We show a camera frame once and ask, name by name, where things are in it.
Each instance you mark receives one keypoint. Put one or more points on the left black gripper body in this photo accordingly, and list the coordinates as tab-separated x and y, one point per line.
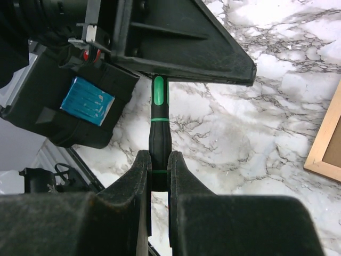
52	24

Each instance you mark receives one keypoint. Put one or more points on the green black screwdriver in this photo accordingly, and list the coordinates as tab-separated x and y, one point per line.
160	139

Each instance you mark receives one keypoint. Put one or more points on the black toolbox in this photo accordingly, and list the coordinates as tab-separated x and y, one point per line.
79	106

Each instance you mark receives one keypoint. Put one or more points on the wooden picture frame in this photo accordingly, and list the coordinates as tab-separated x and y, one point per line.
324	156

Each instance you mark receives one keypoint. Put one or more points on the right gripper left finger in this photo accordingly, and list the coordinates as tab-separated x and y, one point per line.
115	221

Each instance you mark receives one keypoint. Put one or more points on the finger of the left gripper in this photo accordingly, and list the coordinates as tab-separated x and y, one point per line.
180	39

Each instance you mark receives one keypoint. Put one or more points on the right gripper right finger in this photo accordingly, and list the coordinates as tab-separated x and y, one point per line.
204	223

